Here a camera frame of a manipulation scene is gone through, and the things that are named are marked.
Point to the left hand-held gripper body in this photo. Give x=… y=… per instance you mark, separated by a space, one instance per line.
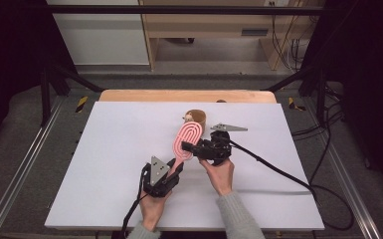
x=157 y=181

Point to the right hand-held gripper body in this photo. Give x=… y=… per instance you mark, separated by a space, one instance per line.
x=214 y=151

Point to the pink hairbrush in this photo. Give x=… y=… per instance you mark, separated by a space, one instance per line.
x=188 y=132

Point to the brown cup with animal figure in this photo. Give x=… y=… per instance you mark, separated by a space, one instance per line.
x=199 y=116

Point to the person's right hand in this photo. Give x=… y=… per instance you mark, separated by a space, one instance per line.
x=221 y=177

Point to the person's left hand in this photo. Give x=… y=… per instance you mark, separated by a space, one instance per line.
x=153 y=210

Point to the light wooden table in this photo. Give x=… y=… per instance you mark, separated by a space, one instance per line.
x=179 y=96

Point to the yellow black striped tape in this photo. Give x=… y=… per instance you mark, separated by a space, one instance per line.
x=81 y=104
x=293 y=103

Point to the black metal stand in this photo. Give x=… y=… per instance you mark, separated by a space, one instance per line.
x=45 y=96
x=321 y=96

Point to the light wooden desk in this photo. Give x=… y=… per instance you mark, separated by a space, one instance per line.
x=209 y=23

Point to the white cabinet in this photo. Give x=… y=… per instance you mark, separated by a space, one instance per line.
x=102 y=36

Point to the black horizontal frame bar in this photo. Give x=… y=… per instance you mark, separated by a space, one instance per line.
x=179 y=9

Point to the aluminium rail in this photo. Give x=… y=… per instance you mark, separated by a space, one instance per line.
x=348 y=179
x=20 y=169

